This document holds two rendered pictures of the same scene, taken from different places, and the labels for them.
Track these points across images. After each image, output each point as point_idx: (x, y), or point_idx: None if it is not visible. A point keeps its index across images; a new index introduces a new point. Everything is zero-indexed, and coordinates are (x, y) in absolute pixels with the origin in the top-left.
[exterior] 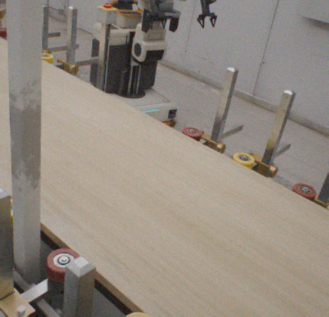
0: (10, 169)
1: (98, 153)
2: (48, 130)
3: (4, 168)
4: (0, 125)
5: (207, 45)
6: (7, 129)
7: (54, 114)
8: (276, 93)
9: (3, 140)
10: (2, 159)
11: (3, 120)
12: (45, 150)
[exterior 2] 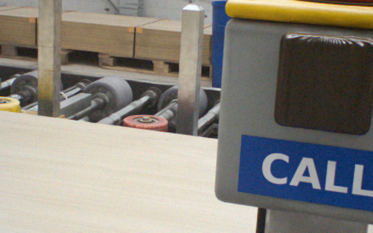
0: (47, 127)
1: None
2: (66, 183)
3: (58, 127)
4: (173, 169)
5: None
6: (149, 166)
7: (104, 218)
8: None
9: (122, 152)
10: (78, 134)
11: (189, 178)
12: (22, 154)
